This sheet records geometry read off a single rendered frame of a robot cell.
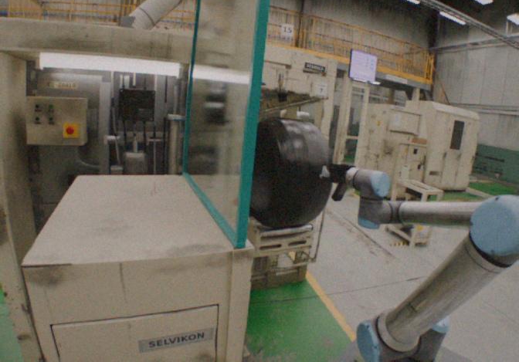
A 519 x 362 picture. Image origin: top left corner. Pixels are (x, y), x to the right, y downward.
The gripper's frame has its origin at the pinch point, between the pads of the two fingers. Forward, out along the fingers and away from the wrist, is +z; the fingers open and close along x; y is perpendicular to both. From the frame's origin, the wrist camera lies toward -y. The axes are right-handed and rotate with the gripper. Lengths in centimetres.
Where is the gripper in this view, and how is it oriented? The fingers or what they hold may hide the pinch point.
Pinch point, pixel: (322, 177)
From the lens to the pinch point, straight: 132.4
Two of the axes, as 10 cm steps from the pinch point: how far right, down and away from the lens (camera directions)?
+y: 0.5, -9.9, -0.9
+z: -4.3, -1.1, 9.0
